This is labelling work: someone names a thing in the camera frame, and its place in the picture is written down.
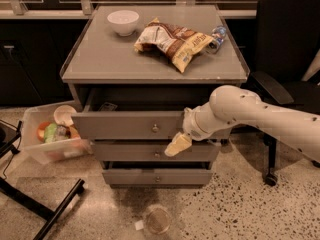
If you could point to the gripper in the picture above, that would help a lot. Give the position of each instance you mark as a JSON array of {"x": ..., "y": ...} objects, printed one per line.
[{"x": 190, "y": 125}]

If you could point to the grey top drawer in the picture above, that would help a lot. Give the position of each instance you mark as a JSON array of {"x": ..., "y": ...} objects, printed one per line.
[{"x": 144, "y": 112}]

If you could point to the grey drawer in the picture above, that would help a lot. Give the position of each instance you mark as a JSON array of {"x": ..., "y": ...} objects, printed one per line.
[
  {"x": 157, "y": 173},
  {"x": 144, "y": 112},
  {"x": 125, "y": 150}
]

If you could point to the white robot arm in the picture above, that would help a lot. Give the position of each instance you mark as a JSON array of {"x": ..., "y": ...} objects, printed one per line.
[{"x": 297, "y": 125}]

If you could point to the grey drawer cabinet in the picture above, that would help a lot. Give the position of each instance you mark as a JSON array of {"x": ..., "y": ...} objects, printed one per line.
[{"x": 103, "y": 57}]

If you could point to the grey bottom drawer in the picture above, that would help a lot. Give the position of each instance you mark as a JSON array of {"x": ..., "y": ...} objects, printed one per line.
[{"x": 157, "y": 173}]

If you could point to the grey middle drawer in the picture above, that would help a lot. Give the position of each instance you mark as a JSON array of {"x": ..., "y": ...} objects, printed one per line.
[{"x": 125, "y": 150}]

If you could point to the white card packet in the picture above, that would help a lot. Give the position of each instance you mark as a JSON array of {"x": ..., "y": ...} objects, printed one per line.
[{"x": 108, "y": 107}]

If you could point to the round floor plate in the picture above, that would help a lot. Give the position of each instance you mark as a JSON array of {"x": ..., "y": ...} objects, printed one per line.
[{"x": 157, "y": 219}]

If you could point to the small white paper scrap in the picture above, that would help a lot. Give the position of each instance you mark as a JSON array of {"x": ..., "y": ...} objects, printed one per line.
[{"x": 139, "y": 225}]

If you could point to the brown yellow chip bag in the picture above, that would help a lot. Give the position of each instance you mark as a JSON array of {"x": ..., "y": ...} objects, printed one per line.
[{"x": 179, "y": 44}]

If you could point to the clear plastic water bottle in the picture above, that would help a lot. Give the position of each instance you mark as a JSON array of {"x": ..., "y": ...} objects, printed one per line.
[{"x": 218, "y": 34}]

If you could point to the white cup in bin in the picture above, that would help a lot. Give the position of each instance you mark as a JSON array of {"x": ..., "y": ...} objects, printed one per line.
[{"x": 63, "y": 115}]

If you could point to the green item in bin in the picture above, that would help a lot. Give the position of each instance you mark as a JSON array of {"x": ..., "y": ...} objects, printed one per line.
[{"x": 50, "y": 133}]

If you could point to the white ceramic bowl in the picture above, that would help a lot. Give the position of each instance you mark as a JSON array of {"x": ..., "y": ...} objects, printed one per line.
[{"x": 123, "y": 22}]

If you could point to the clear plastic storage bin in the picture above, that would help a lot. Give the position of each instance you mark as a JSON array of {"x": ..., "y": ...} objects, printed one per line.
[{"x": 68, "y": 142}]

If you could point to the orange fruit in bin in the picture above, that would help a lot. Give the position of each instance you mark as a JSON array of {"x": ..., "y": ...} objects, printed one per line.
[{"x": 41, "y": 129}]

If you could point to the black office chair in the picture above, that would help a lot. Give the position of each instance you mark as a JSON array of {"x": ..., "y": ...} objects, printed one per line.
[{"x": 285, "y": 43}]

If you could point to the black stand base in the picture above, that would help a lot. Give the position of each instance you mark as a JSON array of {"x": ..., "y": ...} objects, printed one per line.
[{"x": 9, "y": 134}]

